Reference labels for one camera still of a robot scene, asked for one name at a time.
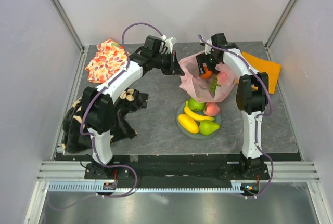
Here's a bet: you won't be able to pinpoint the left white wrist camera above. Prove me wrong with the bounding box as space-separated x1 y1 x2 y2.
161 35 177 54

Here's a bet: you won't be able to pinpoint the grey slotted cable duct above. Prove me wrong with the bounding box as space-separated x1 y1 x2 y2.
48 181 258 193

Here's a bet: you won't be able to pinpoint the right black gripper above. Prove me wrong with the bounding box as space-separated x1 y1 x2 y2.
196 50 225 76

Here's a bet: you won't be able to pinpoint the orange floral cloth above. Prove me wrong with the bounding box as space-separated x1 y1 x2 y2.
85 39 127 83

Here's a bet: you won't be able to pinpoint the pink plastic bag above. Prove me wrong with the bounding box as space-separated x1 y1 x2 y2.
179 51 237 103

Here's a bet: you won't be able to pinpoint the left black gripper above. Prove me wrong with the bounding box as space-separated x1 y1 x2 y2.
153 51 185 77

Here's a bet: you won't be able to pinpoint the green fake pear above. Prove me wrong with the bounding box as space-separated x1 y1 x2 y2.
199 120 220 136

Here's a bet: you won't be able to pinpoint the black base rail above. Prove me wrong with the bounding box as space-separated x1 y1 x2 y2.
84 154 270 181

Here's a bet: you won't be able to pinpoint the yellow fake banana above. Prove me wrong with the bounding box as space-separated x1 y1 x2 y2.
184 101 215 122

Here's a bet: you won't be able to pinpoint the green fake lime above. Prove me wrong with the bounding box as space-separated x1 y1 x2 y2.
188 98 206 111

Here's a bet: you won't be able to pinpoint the fake peach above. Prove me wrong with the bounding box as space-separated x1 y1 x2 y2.
203 102 221 117

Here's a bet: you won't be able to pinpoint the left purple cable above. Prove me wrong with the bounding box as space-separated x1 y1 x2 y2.
48 22 167 210

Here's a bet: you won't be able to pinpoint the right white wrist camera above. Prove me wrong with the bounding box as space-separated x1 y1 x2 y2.
200 39 214 55

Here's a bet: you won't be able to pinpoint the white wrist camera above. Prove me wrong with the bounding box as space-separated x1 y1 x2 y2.
200 39 214 55
161 35 177 54

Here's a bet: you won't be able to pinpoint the fake orange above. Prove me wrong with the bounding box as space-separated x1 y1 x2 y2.
200 70 213 80

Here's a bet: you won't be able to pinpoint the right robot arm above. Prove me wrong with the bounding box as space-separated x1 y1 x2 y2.
198 33 271 179

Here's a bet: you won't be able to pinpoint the grey-green round plate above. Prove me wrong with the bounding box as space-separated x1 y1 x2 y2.
175 102 222 140

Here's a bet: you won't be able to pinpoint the yellow fake mango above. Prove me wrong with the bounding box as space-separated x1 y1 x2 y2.
177 113 199 134

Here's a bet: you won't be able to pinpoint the green fake grapes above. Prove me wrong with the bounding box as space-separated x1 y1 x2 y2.
210 76 220 93

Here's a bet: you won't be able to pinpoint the orange folded cloth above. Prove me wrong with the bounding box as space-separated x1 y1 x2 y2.
242 52 281 95

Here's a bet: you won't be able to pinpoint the black floral cloth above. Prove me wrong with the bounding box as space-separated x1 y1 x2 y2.
62 88 149 154

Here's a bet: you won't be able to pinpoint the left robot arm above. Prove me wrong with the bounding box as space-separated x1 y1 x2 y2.
80 35 185 179

